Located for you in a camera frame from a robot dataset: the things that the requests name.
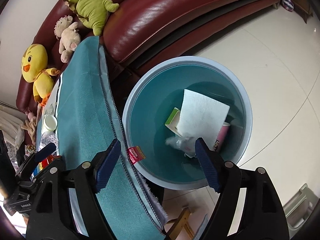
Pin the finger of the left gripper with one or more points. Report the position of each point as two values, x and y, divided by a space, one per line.
42 167
30 164

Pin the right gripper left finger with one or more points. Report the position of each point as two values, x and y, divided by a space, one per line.
51 216

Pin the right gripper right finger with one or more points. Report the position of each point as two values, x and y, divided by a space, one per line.
263 215

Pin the clear plastic bag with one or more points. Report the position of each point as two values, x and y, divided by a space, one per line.
184 144

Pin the white paper napkin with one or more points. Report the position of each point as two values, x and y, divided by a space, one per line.
201 117

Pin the blue round trash bin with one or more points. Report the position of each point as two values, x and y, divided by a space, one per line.
161 90

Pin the clear plastic water bottle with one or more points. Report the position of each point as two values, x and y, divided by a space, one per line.
46 138

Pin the pale green plastic box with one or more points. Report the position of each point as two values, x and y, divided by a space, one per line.
299 208

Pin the tan giraffe plush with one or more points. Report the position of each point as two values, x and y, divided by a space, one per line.
31 123

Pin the teal tablecloth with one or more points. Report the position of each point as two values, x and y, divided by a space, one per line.
87 123

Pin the wooden stool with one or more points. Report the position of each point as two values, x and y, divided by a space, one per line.
180 223

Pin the pink paper cup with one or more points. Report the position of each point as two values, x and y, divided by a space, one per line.
221 136

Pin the yellow duck plush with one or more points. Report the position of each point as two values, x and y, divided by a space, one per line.
34 70

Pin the open white green carton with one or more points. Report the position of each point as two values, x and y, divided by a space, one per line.
172 121

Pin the beige plush lamb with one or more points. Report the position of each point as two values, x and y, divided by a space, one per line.
66 31

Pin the green plush toy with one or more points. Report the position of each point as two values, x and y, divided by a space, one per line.
93 13

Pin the dark red leather sofa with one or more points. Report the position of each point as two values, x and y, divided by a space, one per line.
144 33

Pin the striped ball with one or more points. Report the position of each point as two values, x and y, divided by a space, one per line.
288 5

